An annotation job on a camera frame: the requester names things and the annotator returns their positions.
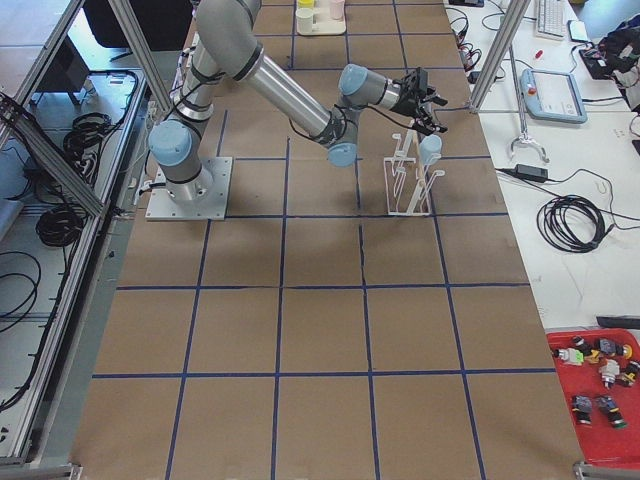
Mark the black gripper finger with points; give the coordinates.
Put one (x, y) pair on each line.
(428, 126)
(432, 96)

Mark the smartphone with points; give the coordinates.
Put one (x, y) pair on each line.
(577, 31)

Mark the light blue cup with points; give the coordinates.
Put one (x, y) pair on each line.
(430, 150)

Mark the white keyboard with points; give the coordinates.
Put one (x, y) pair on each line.
(550, 19)

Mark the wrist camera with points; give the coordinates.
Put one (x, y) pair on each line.
(417, 80)

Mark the cream plastic tray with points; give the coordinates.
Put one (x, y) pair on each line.
(324, 25)

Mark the black power adapter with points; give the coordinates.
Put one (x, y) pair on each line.
(531, 173)

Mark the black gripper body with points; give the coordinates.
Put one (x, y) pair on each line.
(404, 104)

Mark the pink cup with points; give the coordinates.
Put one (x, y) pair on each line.
(336, 9)

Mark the white wire cup rack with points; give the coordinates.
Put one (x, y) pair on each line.
(408, 183)

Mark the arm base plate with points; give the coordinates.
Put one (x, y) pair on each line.
(204, 198)

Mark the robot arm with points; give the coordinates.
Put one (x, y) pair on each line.
(229, 55)

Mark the teach pendant tablet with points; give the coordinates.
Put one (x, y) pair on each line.
(552, 96)

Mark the red parts tray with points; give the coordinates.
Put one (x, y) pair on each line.
(599, 374)

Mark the aluminium frame post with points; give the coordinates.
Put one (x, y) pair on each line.
(502, 41)

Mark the pale green white cup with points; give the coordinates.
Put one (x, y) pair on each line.
(304, 21)

